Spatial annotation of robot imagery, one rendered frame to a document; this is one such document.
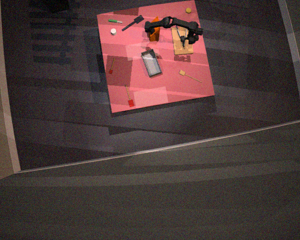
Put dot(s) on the yellow flat disc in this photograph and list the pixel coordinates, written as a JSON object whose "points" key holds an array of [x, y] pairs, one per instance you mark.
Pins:
{"points": [[188, 10]]}

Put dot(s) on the beige short cylinder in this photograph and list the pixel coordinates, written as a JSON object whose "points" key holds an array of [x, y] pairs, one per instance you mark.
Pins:
{"points": [[113, 31]]}

